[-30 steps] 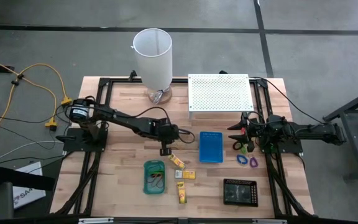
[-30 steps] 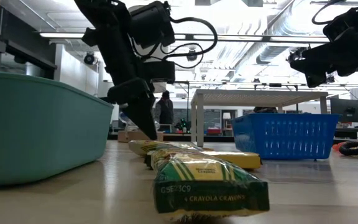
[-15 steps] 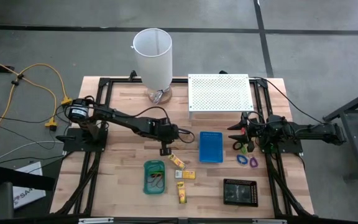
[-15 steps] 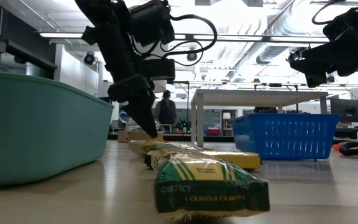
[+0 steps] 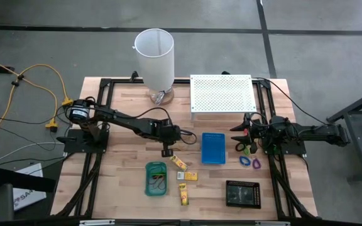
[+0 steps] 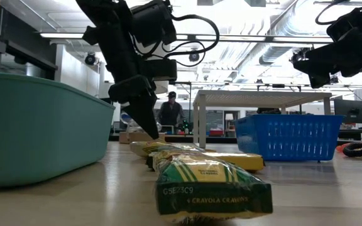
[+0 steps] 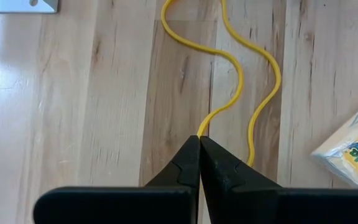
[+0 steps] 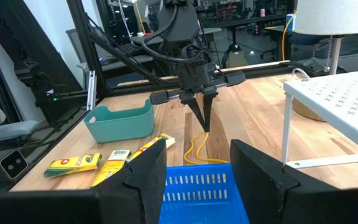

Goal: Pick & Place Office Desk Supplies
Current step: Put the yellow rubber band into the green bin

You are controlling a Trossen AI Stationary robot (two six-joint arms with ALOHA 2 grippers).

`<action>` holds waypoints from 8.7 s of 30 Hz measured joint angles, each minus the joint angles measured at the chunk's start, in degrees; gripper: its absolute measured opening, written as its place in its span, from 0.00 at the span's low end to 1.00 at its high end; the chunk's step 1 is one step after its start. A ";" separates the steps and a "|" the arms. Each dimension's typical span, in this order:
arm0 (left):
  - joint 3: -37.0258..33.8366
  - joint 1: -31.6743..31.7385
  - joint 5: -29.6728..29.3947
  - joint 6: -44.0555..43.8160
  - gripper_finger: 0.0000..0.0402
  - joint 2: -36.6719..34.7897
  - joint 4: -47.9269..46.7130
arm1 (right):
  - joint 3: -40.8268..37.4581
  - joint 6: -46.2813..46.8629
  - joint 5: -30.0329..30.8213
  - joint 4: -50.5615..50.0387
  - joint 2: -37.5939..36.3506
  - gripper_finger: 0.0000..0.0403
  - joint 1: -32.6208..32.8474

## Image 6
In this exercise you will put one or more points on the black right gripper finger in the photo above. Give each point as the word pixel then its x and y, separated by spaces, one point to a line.
pixel 319 80
pixel 322 62

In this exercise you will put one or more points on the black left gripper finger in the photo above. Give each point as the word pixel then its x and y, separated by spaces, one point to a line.
pixel 146 116

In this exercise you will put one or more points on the yellow crayon pack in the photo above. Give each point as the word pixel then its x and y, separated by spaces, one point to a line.
pixel 212 194
pixel 146 147

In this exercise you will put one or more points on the black coil wristband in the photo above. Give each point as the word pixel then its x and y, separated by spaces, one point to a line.
pixel 357 152

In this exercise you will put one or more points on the yellow crayon box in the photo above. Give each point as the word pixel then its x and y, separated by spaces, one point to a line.
pixel 240 160

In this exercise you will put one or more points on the person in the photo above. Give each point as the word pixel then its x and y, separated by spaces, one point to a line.
pixel 170 114

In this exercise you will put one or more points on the white shade wooden base lamp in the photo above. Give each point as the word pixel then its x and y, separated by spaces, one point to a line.
pixel 137 138

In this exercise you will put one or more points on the black ceiling spotlight cluster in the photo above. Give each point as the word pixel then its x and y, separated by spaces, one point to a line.
pixel 298 55

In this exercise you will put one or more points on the black computer monitor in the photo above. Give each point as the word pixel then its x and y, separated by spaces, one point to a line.
pixel 344 110

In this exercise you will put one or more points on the small lit green tree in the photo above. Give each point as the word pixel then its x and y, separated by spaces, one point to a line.
pixel 185 126

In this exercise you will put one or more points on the white perforated metal shelf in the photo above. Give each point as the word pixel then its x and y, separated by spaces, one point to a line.
pixel 256 99

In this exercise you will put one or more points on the blue plastic basket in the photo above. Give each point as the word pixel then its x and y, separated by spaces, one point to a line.
pixel 288 138

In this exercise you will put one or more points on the red coil wristband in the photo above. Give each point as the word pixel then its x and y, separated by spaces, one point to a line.
pixel 341 147

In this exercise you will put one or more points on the red box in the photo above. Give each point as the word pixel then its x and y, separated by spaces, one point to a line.
pixel 216 132

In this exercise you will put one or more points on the small white table lamp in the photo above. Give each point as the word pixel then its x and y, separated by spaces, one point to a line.
pixel 229 116

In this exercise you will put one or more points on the teal plastic bin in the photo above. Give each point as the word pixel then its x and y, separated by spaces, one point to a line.
pixel 42 132

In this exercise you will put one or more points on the dark metal rack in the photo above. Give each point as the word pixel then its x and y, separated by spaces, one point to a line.
pixel 17 50

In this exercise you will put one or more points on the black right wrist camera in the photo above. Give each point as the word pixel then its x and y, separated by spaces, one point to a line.
pixel 347 25

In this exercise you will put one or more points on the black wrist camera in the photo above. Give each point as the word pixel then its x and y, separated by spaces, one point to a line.
pixel 152 22
pixel 347 25

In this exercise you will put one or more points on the black aluminium table frame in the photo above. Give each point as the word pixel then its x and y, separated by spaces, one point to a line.
pixel 181 138

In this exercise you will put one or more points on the silver ventilation duct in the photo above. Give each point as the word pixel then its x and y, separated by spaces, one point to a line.
pixel 278 47

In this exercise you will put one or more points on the black round ceiling camera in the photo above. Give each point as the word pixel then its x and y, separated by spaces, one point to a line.
pixel 194 56
pixel 90 58

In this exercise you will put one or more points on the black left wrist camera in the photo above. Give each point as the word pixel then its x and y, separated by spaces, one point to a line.
pixel 152 22

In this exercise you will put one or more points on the black ceiling rail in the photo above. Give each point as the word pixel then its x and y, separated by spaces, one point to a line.
pixel 262 39

